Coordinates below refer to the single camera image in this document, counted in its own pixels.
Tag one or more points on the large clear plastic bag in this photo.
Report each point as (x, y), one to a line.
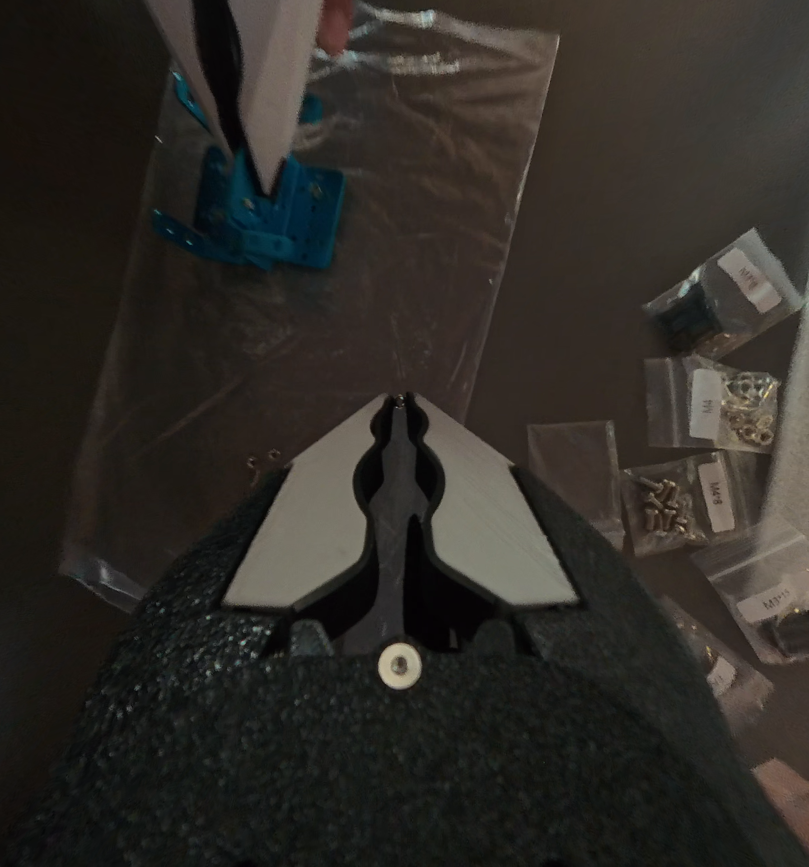
(377, 237)

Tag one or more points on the blue metal bracket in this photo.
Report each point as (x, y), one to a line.
(218, 196)
(309, 217)

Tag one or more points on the dark desk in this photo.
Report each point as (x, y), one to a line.
(648, 169)

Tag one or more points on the pile of small screw bags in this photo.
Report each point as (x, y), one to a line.
(702, 501)

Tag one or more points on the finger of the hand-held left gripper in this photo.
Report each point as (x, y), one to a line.
(187, 68)
(275, 81)

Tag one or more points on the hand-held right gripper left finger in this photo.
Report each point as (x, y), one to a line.
(289, 542)

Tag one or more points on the person's left hand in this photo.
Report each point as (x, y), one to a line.
(335, 27)

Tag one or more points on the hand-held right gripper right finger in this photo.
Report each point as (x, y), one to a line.
(506, 542)

